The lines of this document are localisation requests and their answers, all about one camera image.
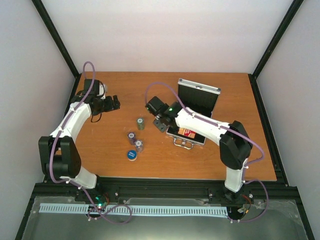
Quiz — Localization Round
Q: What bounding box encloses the red playing card deck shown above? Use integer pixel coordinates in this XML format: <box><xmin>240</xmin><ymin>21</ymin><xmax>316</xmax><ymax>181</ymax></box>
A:
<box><xmin>178</xmin><ymin>128</ymin><xmax>196</xmax><ymax>139</ymax></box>

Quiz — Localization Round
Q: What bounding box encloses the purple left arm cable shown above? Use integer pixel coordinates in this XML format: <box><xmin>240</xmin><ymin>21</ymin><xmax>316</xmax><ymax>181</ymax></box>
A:
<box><xmin>49</xmin><ymin>61</ymin><xmax>133</xmax><ymax>225</ymax></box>

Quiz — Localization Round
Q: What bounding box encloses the aluminium poker case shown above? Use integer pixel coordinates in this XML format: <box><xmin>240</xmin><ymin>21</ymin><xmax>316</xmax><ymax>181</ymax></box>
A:
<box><xmin>166</xmin><ymin>78</ymin><xmax>221</xmax><ymax>150</ymax></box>

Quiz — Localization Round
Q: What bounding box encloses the green poker chip stack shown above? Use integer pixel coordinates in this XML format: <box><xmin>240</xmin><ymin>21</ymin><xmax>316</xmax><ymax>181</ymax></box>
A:
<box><xmin>136</xmin><ymin>117</ymin><xmax>145</xmax><ymax>131</ymax></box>

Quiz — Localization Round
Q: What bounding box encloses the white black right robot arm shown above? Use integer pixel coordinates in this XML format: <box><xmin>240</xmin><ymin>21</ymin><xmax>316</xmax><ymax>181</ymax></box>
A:
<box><xmin>145</xmin><ymin>96</ymin><xmax>253</xmax><ymax>203</ymax></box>

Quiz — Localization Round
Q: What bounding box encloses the blue dealer button stack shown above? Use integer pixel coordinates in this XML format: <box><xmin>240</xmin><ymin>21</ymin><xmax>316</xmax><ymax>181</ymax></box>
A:
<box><xmin>127</xmin><ymin>150</ymin><xmax>138</xmax><ymax>162</ymax></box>

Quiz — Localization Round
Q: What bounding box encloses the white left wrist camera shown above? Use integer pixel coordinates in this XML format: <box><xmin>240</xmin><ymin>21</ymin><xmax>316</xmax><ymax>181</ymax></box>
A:
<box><xmin>98</xmin><ymin>82</ymin><xmax>108</xmax><ymax>99</ymax></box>

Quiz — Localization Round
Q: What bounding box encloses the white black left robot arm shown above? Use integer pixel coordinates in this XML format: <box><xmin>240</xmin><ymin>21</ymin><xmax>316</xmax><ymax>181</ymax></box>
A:
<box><xmin>38</xmin><ymin>79</ymin><xmax>121</xmax><ymax>202</ymax></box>

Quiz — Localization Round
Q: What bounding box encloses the light blue cable duct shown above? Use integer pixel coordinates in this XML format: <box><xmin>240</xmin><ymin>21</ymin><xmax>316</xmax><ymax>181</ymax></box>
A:
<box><xmin>38</xmin><ymin>203</ymin><xmax>228</xmax><ymax>218</ymax></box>

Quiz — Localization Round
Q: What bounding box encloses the grey poker chip stack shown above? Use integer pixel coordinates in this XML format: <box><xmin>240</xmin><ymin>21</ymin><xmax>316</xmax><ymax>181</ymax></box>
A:
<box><xmin>134</xmin><ymin>139</ymin><xmax>144</xmax><ymax>153</ymax></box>

